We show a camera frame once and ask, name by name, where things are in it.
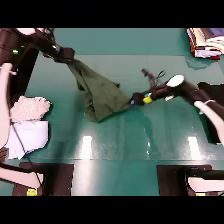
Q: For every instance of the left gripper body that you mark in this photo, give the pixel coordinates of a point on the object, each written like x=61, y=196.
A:
x=67, y=54

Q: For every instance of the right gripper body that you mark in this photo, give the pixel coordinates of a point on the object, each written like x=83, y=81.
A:
x=140, y=98

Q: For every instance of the dark green garment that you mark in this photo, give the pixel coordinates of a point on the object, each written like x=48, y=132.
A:
x=100, y=95

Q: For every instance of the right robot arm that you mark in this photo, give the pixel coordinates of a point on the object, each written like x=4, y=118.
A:
x=213, y=111

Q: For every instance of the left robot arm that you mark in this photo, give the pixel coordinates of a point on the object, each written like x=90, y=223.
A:
x=4, y=100

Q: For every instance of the beige textured garment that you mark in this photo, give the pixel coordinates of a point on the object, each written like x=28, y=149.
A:
x=29, y=108

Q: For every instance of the cream garment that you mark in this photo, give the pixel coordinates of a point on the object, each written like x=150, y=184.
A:
x=201, y=35

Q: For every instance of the white garment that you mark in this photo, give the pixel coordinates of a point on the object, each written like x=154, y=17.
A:
x=33, y=136

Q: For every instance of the purple garment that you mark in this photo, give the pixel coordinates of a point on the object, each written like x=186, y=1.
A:
x=217, y=31

